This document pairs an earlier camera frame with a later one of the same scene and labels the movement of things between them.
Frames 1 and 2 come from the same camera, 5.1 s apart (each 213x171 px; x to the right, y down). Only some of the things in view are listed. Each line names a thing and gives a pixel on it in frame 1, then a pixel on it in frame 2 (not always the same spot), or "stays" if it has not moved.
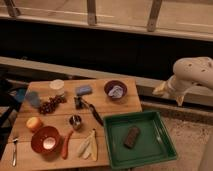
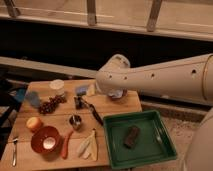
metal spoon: x=15 y=157 stays
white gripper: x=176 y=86 -> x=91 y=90
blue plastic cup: x=33 y=98 stays
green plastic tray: x=153 y=144 stays
